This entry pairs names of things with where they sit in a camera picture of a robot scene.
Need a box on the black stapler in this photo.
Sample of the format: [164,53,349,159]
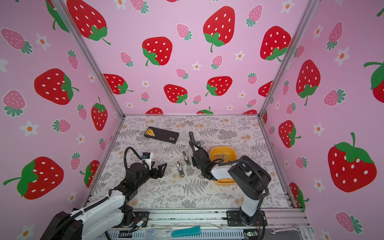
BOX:
[189,132,196,149]

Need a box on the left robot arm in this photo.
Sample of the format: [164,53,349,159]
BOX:
[41,153,167,240]

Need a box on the aluminium rail frame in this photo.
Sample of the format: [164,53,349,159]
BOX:
[133,208,311,231]

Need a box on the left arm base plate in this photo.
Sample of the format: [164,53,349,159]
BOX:
[119,212,150,228]

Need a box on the teal handled tool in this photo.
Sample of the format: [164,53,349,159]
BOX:
[172,226,201,238]

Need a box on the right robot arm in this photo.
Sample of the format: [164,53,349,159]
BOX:
[191,144,272,226]

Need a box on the yellow plastic tray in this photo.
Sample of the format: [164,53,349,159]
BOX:
[210,147,238,186]

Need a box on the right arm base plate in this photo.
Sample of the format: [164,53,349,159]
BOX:
[223,210,268,227]

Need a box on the black tool case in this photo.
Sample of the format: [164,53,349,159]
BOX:
[144,127,180,144]

